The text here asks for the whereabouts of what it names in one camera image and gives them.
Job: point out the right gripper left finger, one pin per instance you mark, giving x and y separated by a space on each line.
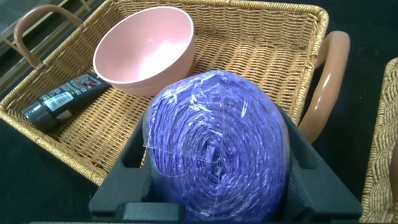
124 180

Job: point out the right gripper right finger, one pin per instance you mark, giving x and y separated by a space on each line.
317 193

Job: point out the purple garbage bag roll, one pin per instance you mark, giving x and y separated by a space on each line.
217 149

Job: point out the dark table cloth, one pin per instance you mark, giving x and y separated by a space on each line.
37 186

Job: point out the black cosmetic tube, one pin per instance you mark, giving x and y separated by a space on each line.
62 101

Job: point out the pink bowl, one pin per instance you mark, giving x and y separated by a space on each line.
143 49

